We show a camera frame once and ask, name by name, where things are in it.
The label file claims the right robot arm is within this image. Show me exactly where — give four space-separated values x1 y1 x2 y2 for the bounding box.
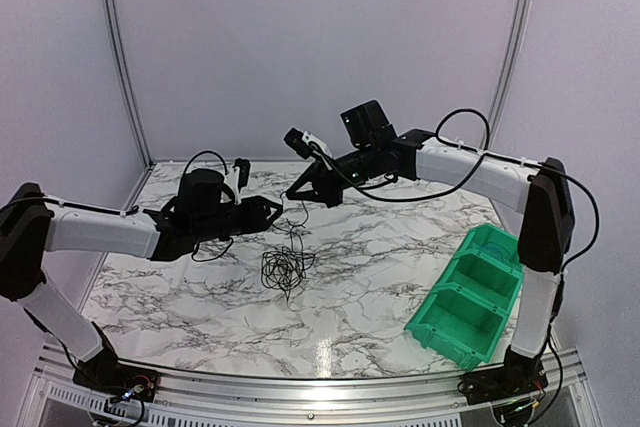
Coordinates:
284 100 594 395

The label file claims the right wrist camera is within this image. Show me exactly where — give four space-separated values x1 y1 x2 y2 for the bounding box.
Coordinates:
284 127 333 159

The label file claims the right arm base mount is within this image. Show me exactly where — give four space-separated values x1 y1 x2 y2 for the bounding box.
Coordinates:
457 347 548 405

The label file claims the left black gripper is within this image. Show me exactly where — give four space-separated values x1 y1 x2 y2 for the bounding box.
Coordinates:
193 195 283 244

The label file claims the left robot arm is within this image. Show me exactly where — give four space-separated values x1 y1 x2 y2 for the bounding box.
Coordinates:
1 158 283 392

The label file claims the right aluminium frame post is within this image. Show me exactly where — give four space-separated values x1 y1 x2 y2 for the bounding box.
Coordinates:
472 0 537 172

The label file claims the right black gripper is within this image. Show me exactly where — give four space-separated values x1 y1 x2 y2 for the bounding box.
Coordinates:
285 144 380 208

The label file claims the green three-compartment bin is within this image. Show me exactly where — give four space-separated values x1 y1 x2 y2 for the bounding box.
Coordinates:
404 224 523 371

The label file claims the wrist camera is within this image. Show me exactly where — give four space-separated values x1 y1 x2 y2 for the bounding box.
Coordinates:
225 158 251 205
284 127 333 159

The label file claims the front aluminium rail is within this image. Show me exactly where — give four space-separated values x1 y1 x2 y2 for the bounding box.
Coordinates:
17 342 601 426

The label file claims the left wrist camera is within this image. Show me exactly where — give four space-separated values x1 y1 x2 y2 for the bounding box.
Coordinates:
225 158 251 205

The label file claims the black cable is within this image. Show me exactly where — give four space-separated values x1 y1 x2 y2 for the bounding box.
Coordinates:
259 191 317 304

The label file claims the aluminium frame post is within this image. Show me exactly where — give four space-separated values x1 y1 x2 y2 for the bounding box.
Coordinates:
472 0 537 172
102 0 154 169

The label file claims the left aluminium frame post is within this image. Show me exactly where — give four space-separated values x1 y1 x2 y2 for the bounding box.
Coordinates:
102 0 154 169

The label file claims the blue cable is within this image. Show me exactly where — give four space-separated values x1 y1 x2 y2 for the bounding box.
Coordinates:
474 241 516 263

